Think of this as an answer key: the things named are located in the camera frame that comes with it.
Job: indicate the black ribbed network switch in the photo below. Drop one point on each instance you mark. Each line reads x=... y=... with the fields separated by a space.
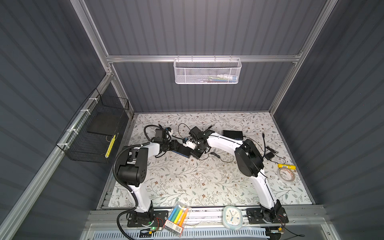
x=235 y=135

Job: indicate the pack of coloured markers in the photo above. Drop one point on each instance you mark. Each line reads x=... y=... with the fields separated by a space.
x=176 y=220

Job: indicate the blue black network switch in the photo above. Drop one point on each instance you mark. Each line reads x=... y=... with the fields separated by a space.
x=182 y=150

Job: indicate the clear tape roll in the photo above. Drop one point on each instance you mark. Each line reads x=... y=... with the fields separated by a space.
x=286 y=175

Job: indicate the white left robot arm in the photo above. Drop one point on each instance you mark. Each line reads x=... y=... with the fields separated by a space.
x=130 y=170

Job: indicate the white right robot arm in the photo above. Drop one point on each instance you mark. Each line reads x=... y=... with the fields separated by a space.
x=249 y=161

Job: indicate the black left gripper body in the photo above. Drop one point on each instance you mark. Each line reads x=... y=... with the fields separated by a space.
x=170 y=146

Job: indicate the small mint desk clock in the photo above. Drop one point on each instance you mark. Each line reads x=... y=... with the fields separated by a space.
x=232 y=218

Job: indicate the black wire wall basket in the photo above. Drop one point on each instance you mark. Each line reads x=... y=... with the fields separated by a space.
x=87 y=139

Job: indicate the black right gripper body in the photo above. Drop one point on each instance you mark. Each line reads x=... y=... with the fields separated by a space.
x=197 y=152

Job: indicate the white wire mesh basket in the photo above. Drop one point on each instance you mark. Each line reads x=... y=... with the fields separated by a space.
x=207 y=71

